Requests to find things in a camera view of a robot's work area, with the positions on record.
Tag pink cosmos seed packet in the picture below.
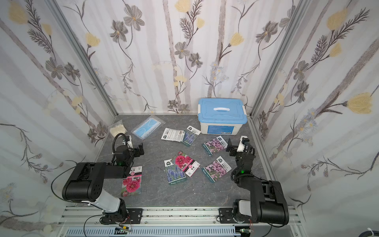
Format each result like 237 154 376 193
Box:
201 156 232 183
202 136 228 156

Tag hollyhock seed packet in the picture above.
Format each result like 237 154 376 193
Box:
121 166 143 197
174 151 200 177

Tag lavender seed packet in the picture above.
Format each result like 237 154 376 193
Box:
182 125 201 146
164 160 187 185

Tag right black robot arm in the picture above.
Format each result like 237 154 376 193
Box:
226 143 289 228

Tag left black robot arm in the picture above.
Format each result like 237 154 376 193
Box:
62 143 144 225

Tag white back-side seed packet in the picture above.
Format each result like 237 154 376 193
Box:
161 128 185 142

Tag bagged blue face masks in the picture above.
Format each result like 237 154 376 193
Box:
132 115 165 140

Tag blue lidded storage box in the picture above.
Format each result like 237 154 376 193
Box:
197 98 247 135

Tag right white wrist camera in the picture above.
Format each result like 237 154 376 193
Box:
237 136 250 152

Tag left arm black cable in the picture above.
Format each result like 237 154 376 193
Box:
50 165 78 202

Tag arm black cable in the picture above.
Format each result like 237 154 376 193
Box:
50 165 78 202
260 174 289 237

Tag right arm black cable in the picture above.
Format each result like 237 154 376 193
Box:
260 174 289 237

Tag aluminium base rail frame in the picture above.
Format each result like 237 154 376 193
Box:
51 206 307 237

